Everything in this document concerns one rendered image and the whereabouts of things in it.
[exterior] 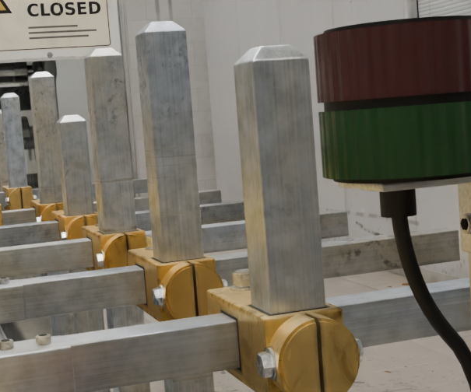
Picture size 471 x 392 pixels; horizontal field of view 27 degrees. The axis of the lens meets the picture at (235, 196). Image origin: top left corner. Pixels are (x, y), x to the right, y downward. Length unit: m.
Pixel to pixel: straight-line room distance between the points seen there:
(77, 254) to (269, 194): 0.55
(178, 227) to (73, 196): 0.50
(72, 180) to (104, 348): 0.72
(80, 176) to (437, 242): 0.53
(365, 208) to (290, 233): 5.98
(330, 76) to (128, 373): 0.32
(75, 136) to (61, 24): 1.58
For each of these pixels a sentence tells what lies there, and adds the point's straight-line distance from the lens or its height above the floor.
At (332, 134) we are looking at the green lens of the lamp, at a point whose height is 1.08.
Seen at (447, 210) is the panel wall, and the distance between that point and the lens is 5.63.
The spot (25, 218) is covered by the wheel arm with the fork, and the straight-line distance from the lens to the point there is 1.58.
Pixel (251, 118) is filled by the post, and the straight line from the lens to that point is 0.57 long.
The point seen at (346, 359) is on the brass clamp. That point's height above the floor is 0.95.
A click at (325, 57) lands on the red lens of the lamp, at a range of 0.32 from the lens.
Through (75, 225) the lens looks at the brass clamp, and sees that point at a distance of 1.27.
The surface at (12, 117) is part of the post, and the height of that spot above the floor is 1.11.
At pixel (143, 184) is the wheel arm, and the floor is 0.95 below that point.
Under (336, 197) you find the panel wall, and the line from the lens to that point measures 6.95.
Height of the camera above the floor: 1.09
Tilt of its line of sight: 5 degrees down
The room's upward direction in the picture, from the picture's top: 4 degrees counter-clockwise
